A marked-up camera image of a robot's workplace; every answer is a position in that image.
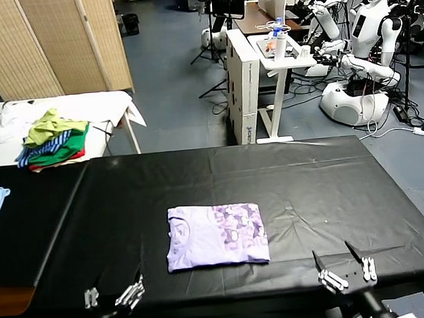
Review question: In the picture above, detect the yellow-green garment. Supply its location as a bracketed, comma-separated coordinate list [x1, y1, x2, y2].
[20, 105, 89, 149]

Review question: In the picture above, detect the black trash bin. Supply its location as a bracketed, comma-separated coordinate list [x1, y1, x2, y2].
[121, 12, 140, 37]

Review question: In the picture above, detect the light purple T-shirt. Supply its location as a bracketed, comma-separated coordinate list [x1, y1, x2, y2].
[163, 200, 271, 274]

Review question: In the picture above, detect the tall white cardboard box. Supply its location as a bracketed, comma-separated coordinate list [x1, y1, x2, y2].
[223, 27, 265, 146]

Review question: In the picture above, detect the white standing desk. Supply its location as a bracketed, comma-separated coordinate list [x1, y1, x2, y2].
[246, 29, 323, 145]

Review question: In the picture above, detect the black tripod stand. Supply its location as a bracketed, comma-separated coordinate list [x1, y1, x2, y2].
[186, 0, 231, 99]

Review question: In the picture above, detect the black power adapter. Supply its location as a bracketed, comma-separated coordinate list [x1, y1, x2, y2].
[392, 104, 410, 122]

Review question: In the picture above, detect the white table cloth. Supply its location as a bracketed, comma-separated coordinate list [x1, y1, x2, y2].
[0, 89, 149, 168]

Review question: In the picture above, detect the white power cable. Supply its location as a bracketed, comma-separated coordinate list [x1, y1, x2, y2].
[359, 126, 417, 140]

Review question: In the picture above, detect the brown wooden desk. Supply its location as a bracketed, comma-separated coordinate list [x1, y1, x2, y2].
[231, 0, 309, 36]

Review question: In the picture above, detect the red garment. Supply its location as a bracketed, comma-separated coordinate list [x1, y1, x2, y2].
[27, 145, 87, 171]

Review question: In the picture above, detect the white humanoid robot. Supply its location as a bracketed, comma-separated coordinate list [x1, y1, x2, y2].
[310, 0, 408, 92]
[306, 0, 366, 41]

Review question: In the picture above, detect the white coiled cable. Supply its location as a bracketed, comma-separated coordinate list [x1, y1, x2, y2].
[256, 19, 291, 35]

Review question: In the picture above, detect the beige garment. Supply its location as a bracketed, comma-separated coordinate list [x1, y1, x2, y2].
[30, 155, 91, 173]

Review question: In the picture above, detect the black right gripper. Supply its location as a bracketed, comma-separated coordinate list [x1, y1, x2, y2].
[310, 238, 379, 300]

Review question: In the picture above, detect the white tumbler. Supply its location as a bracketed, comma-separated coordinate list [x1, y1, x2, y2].
[272, 31, 289, 63]

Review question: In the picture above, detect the green garment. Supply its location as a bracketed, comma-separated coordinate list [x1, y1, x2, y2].
[24, 121, 93, 167]

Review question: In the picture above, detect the black cable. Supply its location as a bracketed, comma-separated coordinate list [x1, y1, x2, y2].
[91, 117, 115, 140]

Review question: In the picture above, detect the woven folding screen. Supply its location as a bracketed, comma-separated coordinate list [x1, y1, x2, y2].
[0, 0, 136, 103]

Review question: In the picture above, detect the black plastic table cover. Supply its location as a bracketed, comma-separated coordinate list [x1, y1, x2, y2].
[0, 160, 95, 290]
[23, 130, 424, 318]

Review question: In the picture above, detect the blue striped garment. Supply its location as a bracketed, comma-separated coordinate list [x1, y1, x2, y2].
[14, 130, 75, 169]

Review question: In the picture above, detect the white crumpled garment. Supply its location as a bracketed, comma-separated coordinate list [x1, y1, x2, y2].
[0, 100, 45, 144]

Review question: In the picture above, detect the black stand pole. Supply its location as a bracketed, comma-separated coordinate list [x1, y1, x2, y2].
[397, 15, 417, 109]

